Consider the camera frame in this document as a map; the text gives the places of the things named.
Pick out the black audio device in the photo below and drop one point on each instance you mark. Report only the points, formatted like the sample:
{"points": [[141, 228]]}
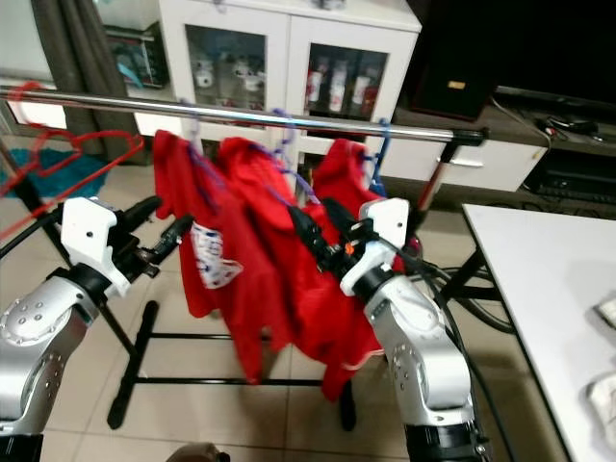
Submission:
{"points": [[573, 178]]}

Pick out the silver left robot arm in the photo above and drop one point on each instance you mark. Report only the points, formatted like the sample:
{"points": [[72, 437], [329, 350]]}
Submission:
{"points": [[43, 346]]}

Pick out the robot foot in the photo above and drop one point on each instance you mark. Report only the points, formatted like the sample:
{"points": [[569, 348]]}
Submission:
{"points": [[197, 452]]}

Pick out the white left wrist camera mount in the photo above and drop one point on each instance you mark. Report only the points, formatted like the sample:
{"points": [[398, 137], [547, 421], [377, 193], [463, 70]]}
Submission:
{"points": [[91, 236]]}

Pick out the metal clothes rack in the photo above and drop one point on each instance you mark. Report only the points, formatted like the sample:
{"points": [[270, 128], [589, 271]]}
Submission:
{"points": [[250, 115]]}

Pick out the white glass-door cabinet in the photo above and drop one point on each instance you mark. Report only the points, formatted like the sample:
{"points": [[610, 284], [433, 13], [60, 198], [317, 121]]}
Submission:
{"points": [[284, 38]]}

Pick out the large white table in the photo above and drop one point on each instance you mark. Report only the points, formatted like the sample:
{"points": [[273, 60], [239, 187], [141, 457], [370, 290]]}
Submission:
{"points": [[529, 279]]}

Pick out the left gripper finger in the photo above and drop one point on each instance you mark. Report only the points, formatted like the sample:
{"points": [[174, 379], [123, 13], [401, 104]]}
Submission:
{"points": [[141, 212], [173, 237]]}

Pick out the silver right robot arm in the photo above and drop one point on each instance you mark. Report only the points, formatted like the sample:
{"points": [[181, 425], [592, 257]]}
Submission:
{"points": [[428, 375]]}

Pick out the white shirt with green print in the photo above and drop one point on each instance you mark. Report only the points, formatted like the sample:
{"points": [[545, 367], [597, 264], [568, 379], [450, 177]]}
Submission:
{"points": [[604, 399]]}

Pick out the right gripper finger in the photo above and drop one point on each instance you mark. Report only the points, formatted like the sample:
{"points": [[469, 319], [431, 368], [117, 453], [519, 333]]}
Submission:
{"points": [[306, 234], [340, 218]]}

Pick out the grey curtain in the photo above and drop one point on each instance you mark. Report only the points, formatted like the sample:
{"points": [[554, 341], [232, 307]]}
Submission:
{"points": [[67, 48]]}

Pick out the black speaker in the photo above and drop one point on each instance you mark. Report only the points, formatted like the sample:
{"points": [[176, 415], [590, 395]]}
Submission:
{"points": [[452, 58]]}

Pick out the white drawer unit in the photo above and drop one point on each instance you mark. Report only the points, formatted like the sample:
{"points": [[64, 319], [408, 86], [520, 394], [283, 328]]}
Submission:
{"points": [[491, 168]]}

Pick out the red shirt with white print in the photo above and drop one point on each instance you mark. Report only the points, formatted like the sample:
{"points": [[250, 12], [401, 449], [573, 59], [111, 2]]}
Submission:
{"points": [[173, 212]]}

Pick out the plain red shirt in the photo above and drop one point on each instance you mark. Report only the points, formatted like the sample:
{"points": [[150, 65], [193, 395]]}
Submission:
{"points": [[260, 260], [332, 327]]}

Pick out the teal blue rug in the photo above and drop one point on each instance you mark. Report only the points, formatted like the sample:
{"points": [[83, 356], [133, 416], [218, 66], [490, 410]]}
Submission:
{"points": [[91, 173]]}

